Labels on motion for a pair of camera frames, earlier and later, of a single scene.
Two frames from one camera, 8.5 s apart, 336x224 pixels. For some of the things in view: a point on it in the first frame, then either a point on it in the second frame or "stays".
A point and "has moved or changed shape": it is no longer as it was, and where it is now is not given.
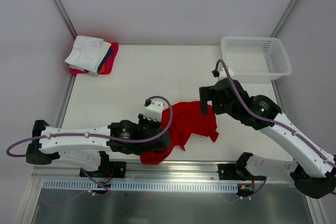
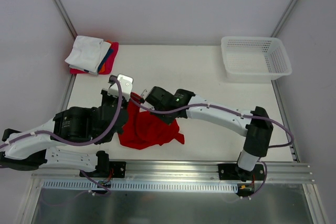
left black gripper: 163,139 to 109,97
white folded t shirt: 87,53 stays
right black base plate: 237,172 stays
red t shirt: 187,121 has moved or changed shape
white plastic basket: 253,60 stays
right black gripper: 207,95 to 151,97
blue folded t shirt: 111,50 stays
